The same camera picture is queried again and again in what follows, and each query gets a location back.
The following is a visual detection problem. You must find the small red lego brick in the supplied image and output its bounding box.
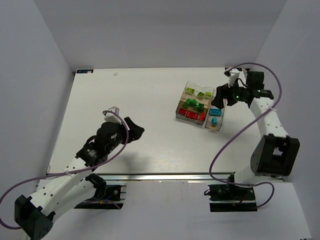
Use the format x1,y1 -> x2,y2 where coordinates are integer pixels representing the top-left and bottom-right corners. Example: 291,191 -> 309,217
178,108 -> 187,116

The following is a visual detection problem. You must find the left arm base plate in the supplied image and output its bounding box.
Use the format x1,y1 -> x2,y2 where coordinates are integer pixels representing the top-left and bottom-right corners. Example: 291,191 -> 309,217
74,180 -> 127,210

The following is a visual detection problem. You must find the red curved lego piece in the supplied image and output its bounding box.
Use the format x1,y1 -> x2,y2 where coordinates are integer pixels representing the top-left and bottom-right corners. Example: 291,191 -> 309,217
198,112 -> 206,122

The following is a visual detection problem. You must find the blue long lego brick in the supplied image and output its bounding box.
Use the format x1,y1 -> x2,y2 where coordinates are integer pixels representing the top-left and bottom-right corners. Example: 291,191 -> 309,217
209,108 -> 222,117

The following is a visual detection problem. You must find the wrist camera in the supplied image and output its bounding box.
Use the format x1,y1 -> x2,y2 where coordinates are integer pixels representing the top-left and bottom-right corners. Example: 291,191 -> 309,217
102,106 -> 121,124
224,67 -> 240,88

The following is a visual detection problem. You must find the clear wavy container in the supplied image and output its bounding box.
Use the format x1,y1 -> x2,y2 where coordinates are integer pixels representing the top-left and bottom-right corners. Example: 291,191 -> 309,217
184,81 -> 214,99

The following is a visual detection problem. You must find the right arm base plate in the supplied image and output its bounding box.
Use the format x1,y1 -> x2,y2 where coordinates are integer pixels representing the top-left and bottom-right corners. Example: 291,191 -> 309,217
203,184 -> 258,213

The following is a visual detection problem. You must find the red long lego brick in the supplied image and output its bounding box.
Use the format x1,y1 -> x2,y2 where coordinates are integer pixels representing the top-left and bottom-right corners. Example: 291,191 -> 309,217
185,111 -> 198,120

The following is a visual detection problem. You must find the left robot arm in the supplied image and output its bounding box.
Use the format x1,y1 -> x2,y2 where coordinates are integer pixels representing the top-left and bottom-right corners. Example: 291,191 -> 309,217
14,117 -> 145,240

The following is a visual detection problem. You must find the blue small lego brick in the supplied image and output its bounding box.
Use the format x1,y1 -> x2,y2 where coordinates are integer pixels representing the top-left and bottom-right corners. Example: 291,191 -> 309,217
211,117 -> 218,126

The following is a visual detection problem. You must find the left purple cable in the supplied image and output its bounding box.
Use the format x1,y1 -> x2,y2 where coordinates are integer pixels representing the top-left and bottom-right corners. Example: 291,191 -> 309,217
0,111 -> 131,230

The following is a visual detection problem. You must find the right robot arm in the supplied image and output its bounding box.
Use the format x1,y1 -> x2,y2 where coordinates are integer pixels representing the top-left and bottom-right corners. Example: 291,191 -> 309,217
211,68 -> 300,187

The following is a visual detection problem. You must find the lime sloped lego brick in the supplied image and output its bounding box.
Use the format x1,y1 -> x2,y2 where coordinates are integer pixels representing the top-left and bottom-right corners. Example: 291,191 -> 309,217
197,92 -> 205,98

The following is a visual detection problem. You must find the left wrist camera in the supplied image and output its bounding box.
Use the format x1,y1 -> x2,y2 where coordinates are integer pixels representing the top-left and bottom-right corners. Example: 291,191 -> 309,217
102,106 -> 121,124

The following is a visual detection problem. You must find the purple cable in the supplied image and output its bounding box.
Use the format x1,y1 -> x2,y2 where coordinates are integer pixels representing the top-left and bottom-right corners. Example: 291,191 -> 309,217
0,111 -> 131,230
208,62 -> 283,210

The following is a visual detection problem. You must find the green long lego brick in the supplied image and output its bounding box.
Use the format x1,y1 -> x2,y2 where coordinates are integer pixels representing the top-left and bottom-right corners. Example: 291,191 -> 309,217
185,98 -> 198,106

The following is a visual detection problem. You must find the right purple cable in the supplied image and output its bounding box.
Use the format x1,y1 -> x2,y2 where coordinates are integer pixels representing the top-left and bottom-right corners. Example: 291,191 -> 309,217
208,62 -> 283,210

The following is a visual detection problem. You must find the orange wavy container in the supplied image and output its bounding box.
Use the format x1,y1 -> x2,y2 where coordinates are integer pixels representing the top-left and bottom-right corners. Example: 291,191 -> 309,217
176,90 -> 213,113

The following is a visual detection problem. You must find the grey wavy container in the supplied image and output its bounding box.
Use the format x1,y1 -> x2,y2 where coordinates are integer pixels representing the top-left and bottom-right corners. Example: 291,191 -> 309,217
175,101 -> 209,126

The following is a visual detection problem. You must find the aluminium table rail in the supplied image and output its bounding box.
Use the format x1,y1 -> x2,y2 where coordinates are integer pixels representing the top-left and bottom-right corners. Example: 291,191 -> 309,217
46,172 -> 283,182

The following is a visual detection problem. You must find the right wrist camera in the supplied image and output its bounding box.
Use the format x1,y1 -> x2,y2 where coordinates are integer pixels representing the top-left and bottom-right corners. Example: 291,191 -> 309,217
224,67 -> 240,88

